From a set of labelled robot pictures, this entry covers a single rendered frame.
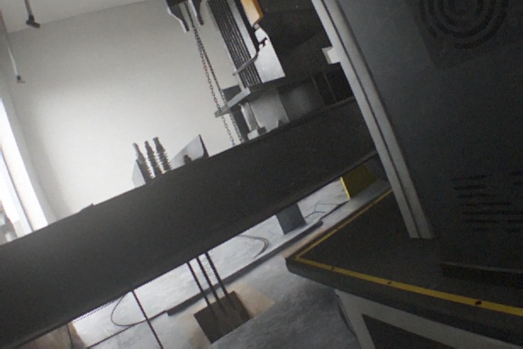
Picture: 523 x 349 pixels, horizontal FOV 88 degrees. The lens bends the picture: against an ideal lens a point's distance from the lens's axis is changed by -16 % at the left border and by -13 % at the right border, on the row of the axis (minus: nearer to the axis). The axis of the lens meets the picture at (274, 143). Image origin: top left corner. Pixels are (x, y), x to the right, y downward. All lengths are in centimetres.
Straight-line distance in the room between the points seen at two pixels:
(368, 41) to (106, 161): 346
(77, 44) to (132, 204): 333
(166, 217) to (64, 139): 293
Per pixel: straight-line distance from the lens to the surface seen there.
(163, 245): 99
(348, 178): 238
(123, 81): 395
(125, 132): 379
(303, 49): 181
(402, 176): 66
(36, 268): 103
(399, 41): 45
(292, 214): 221
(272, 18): 161
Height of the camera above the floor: 64
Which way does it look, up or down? 1 degrees down
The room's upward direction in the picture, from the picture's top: 23 degrees counter-clockwise
